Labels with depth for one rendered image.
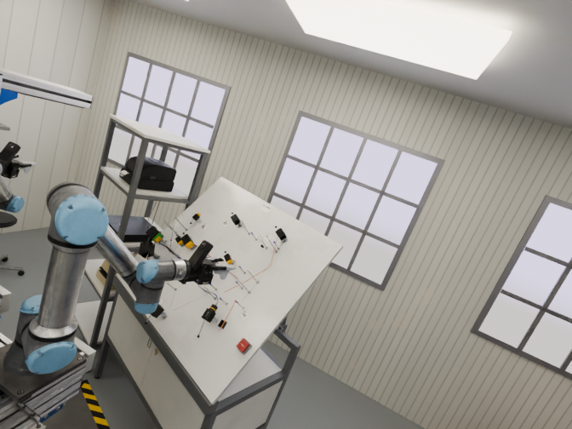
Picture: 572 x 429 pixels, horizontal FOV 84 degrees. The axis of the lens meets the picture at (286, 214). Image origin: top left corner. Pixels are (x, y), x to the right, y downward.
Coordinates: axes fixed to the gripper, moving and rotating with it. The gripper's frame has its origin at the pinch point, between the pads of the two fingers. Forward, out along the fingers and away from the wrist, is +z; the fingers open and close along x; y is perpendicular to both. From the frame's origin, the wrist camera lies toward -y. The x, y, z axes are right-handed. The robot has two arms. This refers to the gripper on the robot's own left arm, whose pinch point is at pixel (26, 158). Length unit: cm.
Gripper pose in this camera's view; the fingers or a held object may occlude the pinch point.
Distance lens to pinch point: 210.6
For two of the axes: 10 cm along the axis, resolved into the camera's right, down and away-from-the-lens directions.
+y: -4.7, 8.7, 1.9
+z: -1.0, -2.6, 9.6
